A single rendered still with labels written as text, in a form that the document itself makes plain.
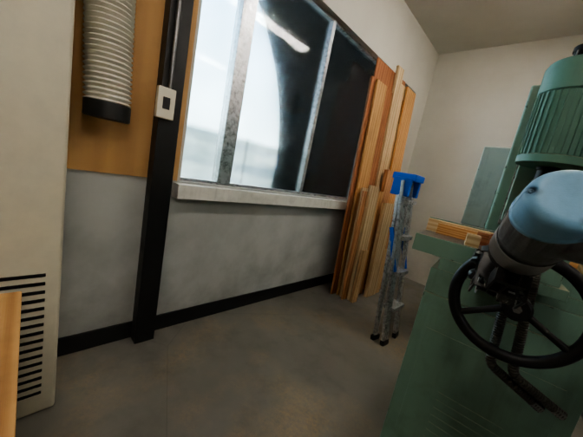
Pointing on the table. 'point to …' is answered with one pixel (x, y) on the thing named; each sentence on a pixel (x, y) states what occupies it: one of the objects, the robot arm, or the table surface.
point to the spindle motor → (556, 120)
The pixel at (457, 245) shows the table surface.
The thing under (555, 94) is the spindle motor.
